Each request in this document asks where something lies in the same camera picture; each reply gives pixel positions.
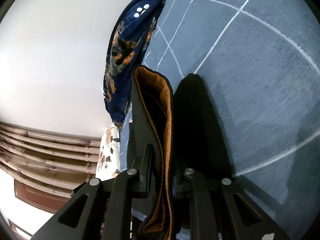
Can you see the navy floral blanket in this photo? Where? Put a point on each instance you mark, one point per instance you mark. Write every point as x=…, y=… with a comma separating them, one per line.
x=128, y=43

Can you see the beige floral curtain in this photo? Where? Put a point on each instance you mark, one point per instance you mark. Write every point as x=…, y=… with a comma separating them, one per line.
x=49, y=162

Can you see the white floral pillow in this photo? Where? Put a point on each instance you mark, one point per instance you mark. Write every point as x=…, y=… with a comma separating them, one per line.
x=108, y=166

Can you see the black pants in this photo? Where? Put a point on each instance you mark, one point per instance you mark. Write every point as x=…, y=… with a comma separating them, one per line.
x=182, y=127

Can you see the blue grid-pattern bed sheet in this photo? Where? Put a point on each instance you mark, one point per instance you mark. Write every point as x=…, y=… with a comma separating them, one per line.
x=259, y=60

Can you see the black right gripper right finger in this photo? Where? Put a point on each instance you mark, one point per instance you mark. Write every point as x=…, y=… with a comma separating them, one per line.
x=218, y=209

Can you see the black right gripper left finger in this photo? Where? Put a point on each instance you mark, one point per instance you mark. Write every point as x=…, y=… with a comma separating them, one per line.
x=102, y=209

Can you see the brown wooden door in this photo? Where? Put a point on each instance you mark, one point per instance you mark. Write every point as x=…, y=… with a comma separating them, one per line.
x=44, y=201

